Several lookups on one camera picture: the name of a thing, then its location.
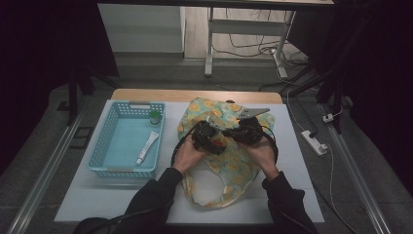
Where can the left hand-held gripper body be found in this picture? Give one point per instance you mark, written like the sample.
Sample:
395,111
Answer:
204,136

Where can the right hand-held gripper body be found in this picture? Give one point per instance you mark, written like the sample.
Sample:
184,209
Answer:
248,131

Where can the orange-print cloth bag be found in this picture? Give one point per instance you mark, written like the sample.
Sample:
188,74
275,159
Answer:
233,165

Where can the small green-capped bottle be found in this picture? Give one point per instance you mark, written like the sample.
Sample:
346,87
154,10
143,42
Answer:
155,117

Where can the white tube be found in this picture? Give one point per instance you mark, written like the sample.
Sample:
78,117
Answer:
146,148

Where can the blue plastic basket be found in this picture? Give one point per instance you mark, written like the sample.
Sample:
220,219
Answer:
130,156

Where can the person's left hand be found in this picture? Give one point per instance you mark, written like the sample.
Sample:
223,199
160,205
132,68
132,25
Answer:
186,156

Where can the person's right hand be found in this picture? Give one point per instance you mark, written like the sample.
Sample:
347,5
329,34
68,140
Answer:
264,157

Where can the white power strip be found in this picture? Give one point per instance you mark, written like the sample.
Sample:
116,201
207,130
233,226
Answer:
313,142

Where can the small white adapter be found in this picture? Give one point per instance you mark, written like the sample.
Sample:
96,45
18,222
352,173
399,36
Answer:
328,118

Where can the black stand legs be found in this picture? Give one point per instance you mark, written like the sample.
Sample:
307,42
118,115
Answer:
331,84

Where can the black square floor plate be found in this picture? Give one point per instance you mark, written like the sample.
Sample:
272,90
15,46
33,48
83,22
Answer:
82,137

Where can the white cabinet panel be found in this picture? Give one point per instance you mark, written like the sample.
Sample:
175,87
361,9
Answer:
142,27

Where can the white board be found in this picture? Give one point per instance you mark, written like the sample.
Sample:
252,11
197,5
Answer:
97,201

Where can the black stand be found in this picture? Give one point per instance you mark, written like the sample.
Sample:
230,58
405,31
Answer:
73,94

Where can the white desk frame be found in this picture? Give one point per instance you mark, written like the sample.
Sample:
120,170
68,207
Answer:
246,27

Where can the aluminium rail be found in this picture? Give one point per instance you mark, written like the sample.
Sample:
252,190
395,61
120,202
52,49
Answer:
42,175
357,175

